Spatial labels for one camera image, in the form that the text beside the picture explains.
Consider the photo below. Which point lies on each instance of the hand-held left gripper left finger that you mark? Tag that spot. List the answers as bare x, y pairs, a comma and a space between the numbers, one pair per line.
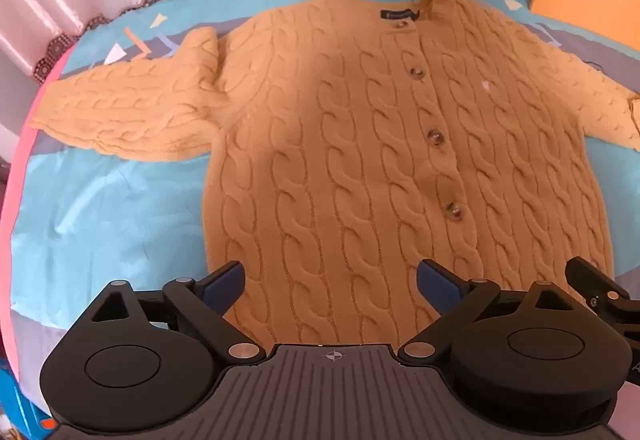
226, 284

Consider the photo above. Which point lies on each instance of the blue plastic object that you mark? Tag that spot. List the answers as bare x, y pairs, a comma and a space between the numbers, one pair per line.
17, 405

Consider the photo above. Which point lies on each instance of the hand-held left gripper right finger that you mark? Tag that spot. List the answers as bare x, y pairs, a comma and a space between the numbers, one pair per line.
440, 287

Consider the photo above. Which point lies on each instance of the blue patterned bed sheet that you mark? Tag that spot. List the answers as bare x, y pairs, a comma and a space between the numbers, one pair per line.
115, 210

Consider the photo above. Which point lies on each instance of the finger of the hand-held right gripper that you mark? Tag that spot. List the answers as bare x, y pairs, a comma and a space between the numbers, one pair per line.
592, 277

